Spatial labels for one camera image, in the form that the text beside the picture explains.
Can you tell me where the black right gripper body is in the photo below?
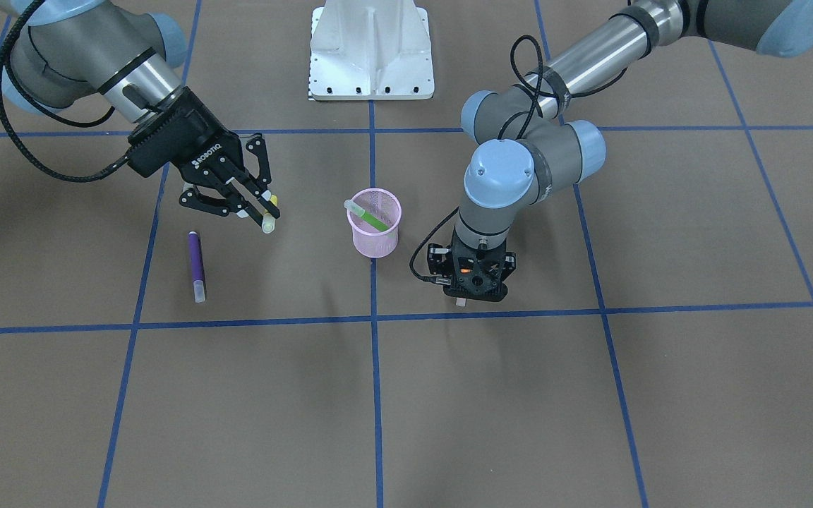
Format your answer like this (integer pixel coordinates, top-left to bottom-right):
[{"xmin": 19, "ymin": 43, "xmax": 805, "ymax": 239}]
[{"xmin": 126, "ymin": 87, "xmax": 270, "ymax": 216}]

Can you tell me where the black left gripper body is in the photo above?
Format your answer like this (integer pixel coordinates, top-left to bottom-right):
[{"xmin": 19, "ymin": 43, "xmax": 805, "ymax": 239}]
[{"xmin": 426, "ymin": 234, "xmax": 517, "ymax": 302}]

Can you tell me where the yellow highlighter pen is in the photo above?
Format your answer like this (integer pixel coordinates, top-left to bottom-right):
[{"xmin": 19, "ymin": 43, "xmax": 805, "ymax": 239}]
[{"xmin": 261, "ymin": 194, "xmax": 279, "ymax": 234}]

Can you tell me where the purple highlighter pen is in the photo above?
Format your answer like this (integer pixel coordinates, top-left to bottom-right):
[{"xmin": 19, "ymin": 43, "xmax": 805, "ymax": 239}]
[{"xmin": 187, "ymin": 231, "xmax": 207, "ymax": 303}]

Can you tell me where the green highlighter pen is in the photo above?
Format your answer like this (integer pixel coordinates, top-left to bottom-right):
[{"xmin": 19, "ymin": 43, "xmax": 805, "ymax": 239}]
[{"xmin": 343, "ymin": 199, "xmax": 390, "ymax": 232}]

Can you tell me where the orange highlighter pen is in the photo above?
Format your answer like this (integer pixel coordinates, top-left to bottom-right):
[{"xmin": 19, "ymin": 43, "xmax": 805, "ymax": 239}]
[{"xmin": 454, "ymin": 267, "xmax": 471, "ymax": 308}]

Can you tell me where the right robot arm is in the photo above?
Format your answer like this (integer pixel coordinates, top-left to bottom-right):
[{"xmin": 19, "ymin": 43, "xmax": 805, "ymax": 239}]
[{"xmin": 0, "ymin": 1, "xmax": 280, "ymax": 234}]

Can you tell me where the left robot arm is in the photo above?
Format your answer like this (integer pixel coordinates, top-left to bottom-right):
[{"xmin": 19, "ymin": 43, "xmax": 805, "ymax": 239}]
[{"xmin": 500, "ymin": 38, "xmax": 813, "ymax": 310}]

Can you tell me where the pink mesh pen holder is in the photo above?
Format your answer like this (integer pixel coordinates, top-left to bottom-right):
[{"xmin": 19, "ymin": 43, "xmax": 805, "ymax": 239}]
[{"xmin": 344, "ymin": 188, "xmax": 402, "ymax": 258}]

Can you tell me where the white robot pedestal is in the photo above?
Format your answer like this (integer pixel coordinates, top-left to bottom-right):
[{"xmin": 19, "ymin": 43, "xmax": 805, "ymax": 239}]
[{"xmin": 308, "ymin": 1, "xmax": 435, "ymax": 101}]

